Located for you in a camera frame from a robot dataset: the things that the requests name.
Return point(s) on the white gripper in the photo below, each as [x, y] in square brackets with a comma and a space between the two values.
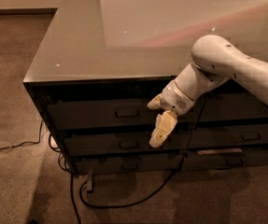
[173, 97]

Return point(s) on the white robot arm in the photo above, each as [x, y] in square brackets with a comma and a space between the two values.
[214, 61]

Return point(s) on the dark cabinet with glossy top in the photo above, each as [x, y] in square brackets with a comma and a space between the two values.
[131, 49]

